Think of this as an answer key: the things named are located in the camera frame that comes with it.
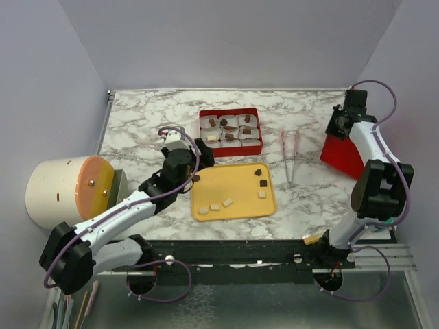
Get red chocolate box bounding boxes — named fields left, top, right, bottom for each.
left=199, top=108, right=263, bottom=157

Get red box lid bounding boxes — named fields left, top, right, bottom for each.
left=320, top=135, right=364, bottom=180

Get pink silicone tongs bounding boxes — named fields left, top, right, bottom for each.
left=281, top=130, right=300, bottom=184

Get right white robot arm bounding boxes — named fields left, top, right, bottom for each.
left=315, top=88, right=414, bottom=268

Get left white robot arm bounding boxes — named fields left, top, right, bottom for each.
left=39, top=138, right=215, bottom=295

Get white round chocolate bottom-left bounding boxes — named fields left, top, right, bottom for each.
left=198, top=208, right=209, bottom=215

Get yellow tray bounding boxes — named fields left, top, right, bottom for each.
left=191, top=162, right=276, bottom=221

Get white cylinder with orange disc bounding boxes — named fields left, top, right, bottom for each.
left=25, top=155, right=129, bottom=230

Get bottle with green cap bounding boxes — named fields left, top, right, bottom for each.
left=370, top=219, right=393, bottom=232

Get yellow stick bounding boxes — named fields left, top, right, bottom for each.
left=303, top=234, right=322, bottom=245

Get pink stick on floor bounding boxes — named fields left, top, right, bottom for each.
left=84, top=280, right=99, bottom=317

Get wooden stick on floor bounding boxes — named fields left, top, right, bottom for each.
left=73, top=291, right=89, bottom=329

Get grey sticks on floor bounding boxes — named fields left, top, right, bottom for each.
left=51, top=295, right=74, bottom=329

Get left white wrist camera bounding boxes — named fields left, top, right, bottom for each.
left=164, top=130, right=189, bottom=151

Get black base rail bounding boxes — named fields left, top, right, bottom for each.
left=117, top=239, right=355, bottom=285

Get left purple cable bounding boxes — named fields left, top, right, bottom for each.
left=43, top=125, right=200, bottom=303

